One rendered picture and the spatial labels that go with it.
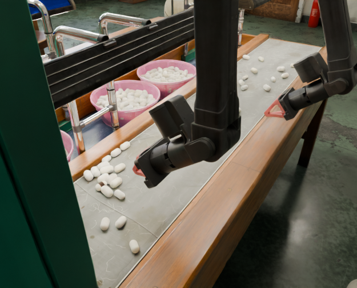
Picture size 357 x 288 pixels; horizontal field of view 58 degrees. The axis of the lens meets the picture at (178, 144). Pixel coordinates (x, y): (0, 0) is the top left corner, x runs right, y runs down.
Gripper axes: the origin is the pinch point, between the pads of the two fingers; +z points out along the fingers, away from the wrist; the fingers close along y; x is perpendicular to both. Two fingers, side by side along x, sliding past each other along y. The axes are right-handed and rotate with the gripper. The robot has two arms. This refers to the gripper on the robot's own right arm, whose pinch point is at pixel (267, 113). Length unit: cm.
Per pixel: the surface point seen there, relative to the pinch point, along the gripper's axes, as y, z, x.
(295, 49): -90, 16, -5
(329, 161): -108, 39, 73
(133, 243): 57, 10, 1
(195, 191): 34.8, 9.8, 3.0
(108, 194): 49, 22, -9
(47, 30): 26, 35, -58
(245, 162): 19.4, 2.5, 5.7
